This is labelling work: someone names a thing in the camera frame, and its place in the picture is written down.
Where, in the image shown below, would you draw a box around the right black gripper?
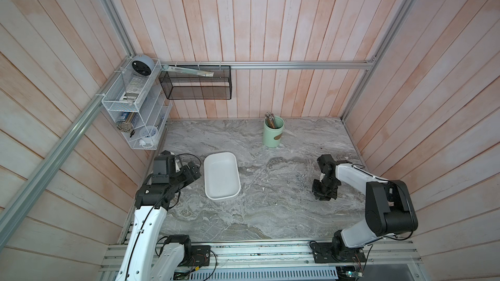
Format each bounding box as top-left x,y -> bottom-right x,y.
310,177 -> 338,199

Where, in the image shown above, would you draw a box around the pile of metal screws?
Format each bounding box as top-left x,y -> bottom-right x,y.
296,174 -> 307,187

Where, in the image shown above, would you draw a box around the white rectangular storage box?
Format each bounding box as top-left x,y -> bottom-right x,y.
203,152 -> 241,201

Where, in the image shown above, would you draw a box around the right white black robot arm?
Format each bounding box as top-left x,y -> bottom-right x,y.
312,154 -> 418,254

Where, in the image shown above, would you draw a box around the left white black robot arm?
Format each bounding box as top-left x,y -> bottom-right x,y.
115,151 -> 201,280

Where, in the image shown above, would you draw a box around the green pen holder cup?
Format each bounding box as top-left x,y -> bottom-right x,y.
262,116 -> 285,148

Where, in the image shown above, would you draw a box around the pens in green cup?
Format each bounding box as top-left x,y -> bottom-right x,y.
265,112 -> 278,129

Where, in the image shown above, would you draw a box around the flat packaged item on basket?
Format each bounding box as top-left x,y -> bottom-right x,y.
161,65 -> 214,78

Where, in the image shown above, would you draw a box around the round grey alarm clock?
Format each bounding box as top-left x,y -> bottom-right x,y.
132,55 -> 155,76

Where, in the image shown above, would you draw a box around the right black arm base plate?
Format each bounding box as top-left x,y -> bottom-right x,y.
309,241 -> 366,264

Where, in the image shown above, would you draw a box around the aluminium front frame rails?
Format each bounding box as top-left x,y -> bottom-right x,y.
97,239 -> 430,280

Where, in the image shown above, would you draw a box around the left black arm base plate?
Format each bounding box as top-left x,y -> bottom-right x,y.
179,245 -> 211,267

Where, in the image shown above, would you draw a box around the white wire wall shelf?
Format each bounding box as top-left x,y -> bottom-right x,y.
102,57 -> 173,150

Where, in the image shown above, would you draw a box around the black wire mesh basket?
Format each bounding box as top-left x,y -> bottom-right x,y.
159,66 -> 233,100

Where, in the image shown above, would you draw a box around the horizontal aluminium wall rail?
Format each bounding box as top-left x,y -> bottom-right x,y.
161,61 -> 374,70

